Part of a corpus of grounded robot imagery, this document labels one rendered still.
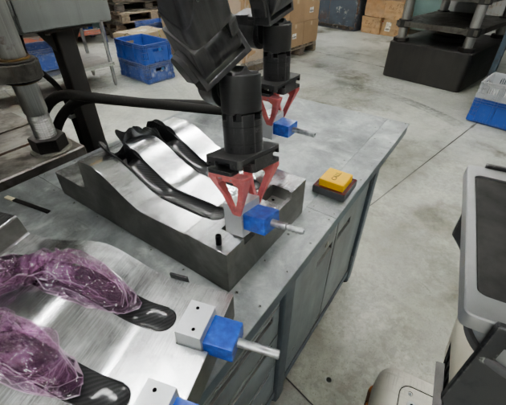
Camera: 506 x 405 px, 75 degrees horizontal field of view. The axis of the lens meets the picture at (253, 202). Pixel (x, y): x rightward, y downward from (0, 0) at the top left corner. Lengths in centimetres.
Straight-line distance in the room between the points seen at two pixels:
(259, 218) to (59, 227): 46
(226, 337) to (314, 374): 98
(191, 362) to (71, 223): 45
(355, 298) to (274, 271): 105
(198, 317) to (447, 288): 151
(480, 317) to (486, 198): 18
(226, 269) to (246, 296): 7
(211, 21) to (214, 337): 37
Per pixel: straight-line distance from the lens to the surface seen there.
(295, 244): 66
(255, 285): 59
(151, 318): 51
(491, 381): 36
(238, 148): 46
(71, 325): 50
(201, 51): 41
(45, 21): 124
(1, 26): 105
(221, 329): 46
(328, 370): 143
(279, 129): 77
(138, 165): 71
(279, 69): 73
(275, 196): 67
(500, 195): 47
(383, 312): 162
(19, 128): 137
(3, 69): 105
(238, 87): 45
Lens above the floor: 126
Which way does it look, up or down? 37 degrees down
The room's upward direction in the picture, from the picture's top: straight up
